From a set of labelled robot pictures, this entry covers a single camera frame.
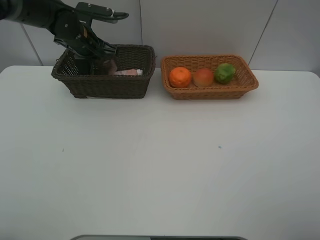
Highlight pink spray bottle white cap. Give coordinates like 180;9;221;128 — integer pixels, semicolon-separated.
114;69;143;76

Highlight red yellow apple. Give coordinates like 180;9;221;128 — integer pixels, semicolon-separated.
193;68;214;88

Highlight dark green pump bottle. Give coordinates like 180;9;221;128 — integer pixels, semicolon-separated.
74;54;93;75

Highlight green lime fruit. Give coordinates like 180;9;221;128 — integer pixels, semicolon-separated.
214;63;236;85

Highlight orange wicker basket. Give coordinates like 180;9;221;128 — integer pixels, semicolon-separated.
161;54;259;100

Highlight orange tangerine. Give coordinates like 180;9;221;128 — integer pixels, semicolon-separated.
168;67;192;88

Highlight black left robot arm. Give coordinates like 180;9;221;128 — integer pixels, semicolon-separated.
0;0;117;59

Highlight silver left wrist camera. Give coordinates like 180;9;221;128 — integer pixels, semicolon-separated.
75;2;129;25

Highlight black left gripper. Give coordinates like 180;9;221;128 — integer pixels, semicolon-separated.
53;11;117;58

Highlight dark brown wicker basket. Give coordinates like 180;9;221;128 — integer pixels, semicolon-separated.
51;44;156;99

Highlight translucent pink plastic cup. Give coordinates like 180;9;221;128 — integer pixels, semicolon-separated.
93;58;118;76

